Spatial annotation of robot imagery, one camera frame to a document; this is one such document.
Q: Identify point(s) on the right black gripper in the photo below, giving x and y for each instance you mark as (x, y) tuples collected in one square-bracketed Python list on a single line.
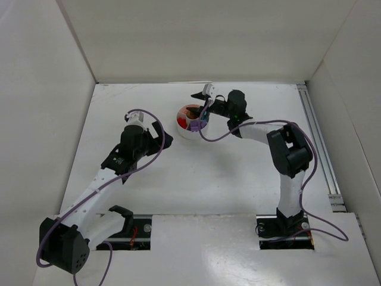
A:
[(209, 103)]

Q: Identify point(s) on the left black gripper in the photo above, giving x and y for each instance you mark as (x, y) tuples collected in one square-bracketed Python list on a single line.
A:
[(153, 140)]

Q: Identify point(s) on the teal lego brick pair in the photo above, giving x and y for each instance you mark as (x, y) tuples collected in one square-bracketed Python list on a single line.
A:
[(205, 120)]

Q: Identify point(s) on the white round divided container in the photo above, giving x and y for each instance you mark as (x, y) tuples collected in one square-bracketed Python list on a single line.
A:
[(187, 123)]

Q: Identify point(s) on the orange round lego dish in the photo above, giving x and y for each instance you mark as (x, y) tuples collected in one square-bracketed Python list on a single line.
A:
[(184, 109)]

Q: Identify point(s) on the purple printed lego brick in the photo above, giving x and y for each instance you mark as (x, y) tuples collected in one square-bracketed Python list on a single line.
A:
[(201, 125)]

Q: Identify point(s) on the red lego brick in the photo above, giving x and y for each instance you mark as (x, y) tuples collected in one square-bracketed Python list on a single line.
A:
[(182, 122)]

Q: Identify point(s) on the brown lego plate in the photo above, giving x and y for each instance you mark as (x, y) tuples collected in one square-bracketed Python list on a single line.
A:
[(191, 115)]

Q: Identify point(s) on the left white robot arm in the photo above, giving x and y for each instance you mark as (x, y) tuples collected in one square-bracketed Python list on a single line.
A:
[(66, 241)]

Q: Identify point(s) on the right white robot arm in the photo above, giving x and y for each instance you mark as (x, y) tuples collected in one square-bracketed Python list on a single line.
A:
[(291, 153)]

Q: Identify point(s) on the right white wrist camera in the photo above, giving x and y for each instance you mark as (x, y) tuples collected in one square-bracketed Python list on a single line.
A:
[(209, 90)]

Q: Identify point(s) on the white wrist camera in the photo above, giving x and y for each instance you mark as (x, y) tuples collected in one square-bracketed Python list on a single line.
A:
[(135, 118), (209, 90)]

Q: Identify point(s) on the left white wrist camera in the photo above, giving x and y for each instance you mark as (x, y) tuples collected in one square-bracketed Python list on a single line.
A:
[(135, 118)]

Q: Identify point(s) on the aluminium rail right side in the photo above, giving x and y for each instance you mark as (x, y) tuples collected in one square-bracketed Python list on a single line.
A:
[(334, 194)]

